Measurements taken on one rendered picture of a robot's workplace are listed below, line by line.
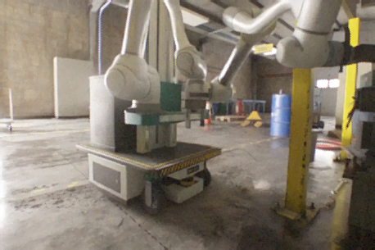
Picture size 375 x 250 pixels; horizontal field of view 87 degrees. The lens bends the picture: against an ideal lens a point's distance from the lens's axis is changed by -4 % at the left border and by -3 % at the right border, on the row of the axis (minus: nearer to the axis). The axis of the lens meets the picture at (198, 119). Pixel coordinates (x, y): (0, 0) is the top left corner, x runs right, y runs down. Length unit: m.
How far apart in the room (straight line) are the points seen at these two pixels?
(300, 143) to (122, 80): 1.02
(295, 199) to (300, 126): 0.44
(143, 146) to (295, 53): 1.06
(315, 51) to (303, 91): 0.59
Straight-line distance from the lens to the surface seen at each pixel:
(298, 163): 1.37
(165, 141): 1.62
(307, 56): 0.76
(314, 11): 0.73
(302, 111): 1.32
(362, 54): 0.85
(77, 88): 8.51
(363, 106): 1.34
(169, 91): 1.49
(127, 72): 0.97
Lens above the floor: 0.66
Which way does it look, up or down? 5 degrees down
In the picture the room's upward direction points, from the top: 1 degrees clockwise
